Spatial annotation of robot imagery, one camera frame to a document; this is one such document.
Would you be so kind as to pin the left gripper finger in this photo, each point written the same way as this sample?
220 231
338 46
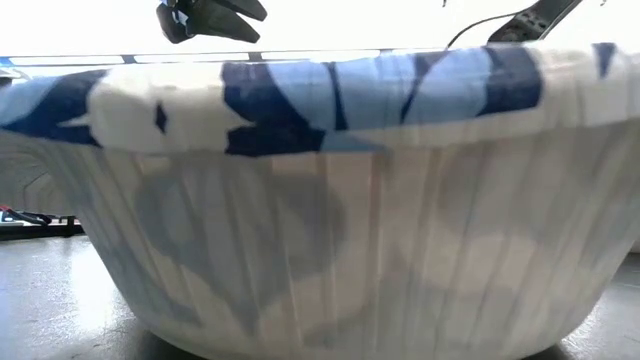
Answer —
230 27
247 7

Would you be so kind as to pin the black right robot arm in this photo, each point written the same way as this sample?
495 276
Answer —
535 20

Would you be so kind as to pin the blue white paper bowl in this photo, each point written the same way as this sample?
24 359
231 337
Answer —
350 225

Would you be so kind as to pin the black metal table frame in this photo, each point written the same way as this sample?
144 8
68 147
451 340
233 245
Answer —
40 231

